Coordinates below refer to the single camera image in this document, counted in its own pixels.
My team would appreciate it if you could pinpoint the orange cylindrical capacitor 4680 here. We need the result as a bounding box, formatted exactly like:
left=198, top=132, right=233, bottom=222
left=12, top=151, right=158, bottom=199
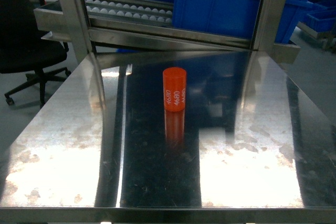
left=163, top=67, right=187, bottom=112

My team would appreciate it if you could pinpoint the stainless steel roller rack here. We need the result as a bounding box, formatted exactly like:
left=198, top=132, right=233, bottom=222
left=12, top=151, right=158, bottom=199
left=34, top=0, right=300, bottom=63

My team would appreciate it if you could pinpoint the large blue plastic crate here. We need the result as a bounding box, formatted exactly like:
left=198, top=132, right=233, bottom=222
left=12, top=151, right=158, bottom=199
left=172, top=0, right=313, bottom=44

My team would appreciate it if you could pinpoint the black mesh office chair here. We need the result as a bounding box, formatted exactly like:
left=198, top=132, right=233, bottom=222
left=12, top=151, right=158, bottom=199
left=1, top=0, right=71, bottom=106

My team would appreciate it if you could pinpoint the small blue bin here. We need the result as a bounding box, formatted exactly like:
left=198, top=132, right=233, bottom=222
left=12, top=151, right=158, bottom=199
left=306, top=9, right=335, bottom=32

